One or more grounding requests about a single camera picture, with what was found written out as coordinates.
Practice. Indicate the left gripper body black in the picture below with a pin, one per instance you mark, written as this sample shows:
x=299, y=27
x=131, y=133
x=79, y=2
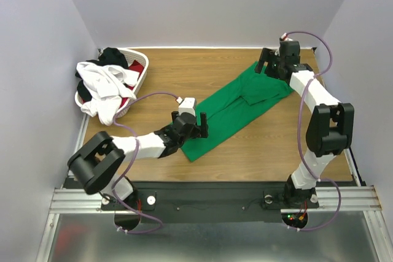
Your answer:
x=195, y=132

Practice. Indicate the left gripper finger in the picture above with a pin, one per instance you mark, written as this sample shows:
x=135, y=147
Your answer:
x=203, y=125
x=174, y=117

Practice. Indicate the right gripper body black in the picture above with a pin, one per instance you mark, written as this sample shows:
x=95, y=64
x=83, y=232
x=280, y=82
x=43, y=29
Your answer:
x=269, y=61

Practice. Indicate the green t shirt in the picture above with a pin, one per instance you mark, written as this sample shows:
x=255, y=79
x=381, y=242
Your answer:
x=233, y=107

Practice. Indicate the white t shirt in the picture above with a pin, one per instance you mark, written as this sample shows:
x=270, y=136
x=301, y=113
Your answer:
x=108, y=85

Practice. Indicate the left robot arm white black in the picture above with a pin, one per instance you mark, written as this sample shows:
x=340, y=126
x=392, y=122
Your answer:
x=96, y=163

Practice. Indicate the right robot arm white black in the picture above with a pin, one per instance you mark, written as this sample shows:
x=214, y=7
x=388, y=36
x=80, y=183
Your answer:
x=330, y=128

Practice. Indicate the white plastic laundry basket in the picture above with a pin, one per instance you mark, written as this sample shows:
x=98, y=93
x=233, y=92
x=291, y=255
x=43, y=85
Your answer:
x=130, y=56

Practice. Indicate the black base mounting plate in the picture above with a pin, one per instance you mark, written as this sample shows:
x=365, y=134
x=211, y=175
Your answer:
x=213, y=202

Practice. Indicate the black t shirt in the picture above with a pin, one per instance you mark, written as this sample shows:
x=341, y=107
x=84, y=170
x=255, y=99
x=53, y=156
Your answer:
x=109, y=56

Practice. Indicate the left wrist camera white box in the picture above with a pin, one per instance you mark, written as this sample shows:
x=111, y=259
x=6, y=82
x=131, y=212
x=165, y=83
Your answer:
x=186, y=105

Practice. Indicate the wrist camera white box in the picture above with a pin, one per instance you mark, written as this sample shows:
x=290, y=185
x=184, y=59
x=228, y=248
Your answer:
x=186, y=105
x=285, y=37

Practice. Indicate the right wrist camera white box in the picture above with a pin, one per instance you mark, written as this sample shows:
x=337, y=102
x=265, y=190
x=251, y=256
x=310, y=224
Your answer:
x=285, y=37

